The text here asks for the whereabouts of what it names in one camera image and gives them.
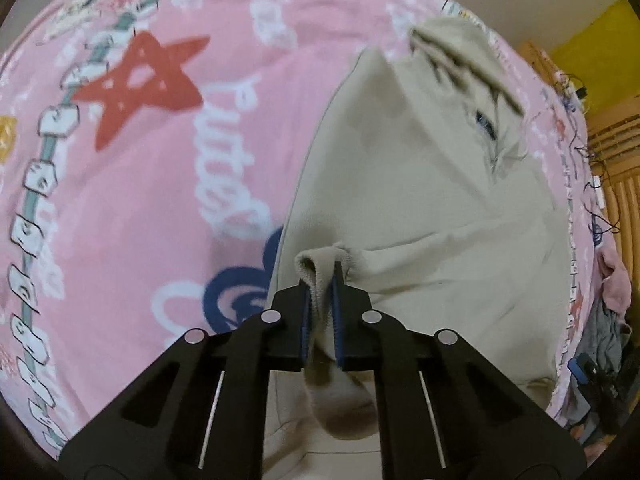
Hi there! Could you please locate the wooden slatted furniture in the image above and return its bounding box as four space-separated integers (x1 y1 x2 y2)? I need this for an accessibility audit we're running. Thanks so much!
517 42 640 271

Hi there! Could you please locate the black cable tangle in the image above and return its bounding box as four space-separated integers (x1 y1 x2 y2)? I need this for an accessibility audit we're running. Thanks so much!
552 71 622 248

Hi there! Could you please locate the white power strip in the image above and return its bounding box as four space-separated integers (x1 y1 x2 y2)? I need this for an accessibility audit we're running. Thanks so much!
589 175 607 211

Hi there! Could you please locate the beige garment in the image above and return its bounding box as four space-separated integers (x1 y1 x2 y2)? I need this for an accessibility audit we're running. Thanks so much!
262 16 573 480

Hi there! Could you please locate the pink printed blanket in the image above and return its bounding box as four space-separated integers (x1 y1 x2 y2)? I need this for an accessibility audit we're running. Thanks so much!
0 0 608 461

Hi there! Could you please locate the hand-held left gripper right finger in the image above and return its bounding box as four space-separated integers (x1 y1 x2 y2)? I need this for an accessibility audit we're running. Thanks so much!
332 260 587 480

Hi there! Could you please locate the grey clothes pile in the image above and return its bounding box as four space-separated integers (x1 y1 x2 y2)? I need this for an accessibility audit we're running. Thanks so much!
567 297 635 443

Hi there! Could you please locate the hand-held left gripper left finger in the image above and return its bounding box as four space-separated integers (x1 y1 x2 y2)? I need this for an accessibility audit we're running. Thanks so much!
57 279 314 480

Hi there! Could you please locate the blue and black object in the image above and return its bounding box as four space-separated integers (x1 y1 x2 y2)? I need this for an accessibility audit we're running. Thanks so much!
574 354 623 428

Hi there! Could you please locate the pink cloth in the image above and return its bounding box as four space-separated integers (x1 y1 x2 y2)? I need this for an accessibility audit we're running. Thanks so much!
596 246 633 322

